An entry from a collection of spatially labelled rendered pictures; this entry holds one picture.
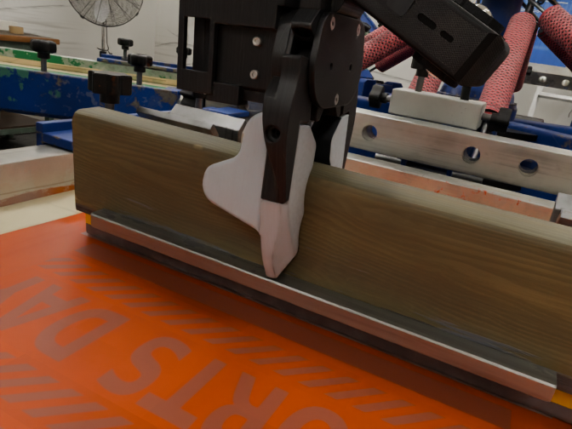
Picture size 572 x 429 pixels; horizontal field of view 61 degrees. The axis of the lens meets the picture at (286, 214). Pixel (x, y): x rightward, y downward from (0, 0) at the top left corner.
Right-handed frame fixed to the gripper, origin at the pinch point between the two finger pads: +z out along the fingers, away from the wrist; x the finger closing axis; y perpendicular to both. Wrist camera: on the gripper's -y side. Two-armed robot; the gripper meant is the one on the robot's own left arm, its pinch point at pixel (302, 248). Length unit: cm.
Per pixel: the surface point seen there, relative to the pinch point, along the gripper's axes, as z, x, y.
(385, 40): -15, -82, 20
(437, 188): 2.5, -33.0, -3.0
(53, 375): 4.4, 12.4, 6.9
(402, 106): -5.1, -45.3, 5.5
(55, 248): 4.1, 3.0, 17.9
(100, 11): -22, -305, 332
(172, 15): -29, -432, 357
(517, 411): 5.3, 0.7, -13.5
